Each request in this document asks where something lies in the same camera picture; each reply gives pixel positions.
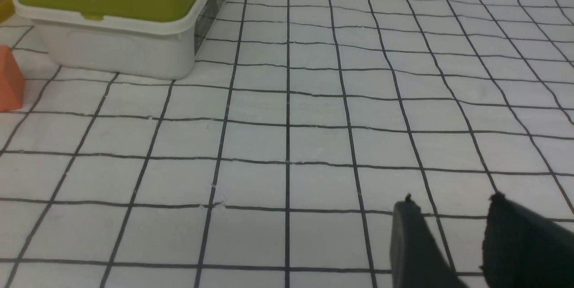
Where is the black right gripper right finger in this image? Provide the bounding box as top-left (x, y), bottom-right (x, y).
top-left (481, 192), bottom-right (574, 288)

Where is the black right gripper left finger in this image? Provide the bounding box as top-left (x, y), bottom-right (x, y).
top-left (390, 194), bottom-right (466, 288)

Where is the green and white lunch box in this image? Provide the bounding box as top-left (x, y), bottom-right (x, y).
top-left (13, 0), bottom-right (226, 80)

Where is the orange foam cube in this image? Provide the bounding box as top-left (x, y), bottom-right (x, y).
top-left (0, 45), bottom-right (26, 112)

